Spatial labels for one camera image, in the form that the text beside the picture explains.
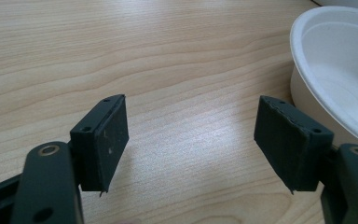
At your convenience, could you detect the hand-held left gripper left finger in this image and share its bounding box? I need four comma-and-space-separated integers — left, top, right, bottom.
69, 93, 131, 198

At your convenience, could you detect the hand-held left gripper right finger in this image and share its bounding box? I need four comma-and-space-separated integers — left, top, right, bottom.
253, 95, 335, 196

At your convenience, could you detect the white paper bowl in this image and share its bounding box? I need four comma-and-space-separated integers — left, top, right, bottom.
289, 5, 358, 151

